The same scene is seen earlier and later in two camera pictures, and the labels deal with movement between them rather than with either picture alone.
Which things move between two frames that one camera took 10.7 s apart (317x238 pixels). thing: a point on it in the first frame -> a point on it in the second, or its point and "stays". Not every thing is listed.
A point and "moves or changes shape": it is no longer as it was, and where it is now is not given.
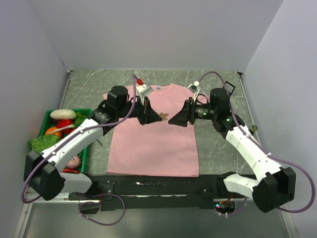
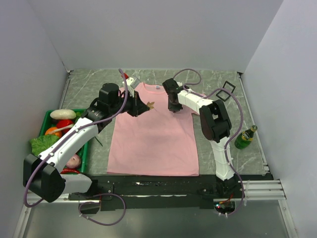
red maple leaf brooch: (164, 116) moves or changes shape
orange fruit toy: (58, 134) stays
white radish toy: (63, 114) stays
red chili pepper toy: (70, 170) stays
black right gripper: (187, 113) -> (172, 108)
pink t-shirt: (160, 148) stays
